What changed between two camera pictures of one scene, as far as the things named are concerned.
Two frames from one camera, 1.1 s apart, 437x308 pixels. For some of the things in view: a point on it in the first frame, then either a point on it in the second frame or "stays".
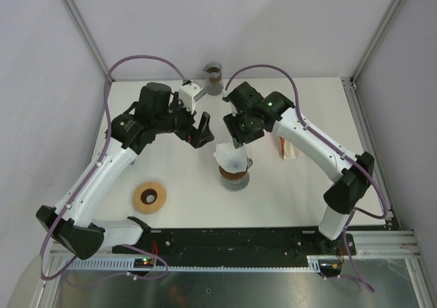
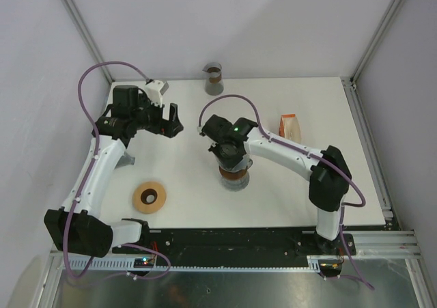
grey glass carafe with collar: (215, 86) stays
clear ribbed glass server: (235, 185) stays
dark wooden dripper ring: (232, 175) stays
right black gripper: (239, 138) to (228, 163)
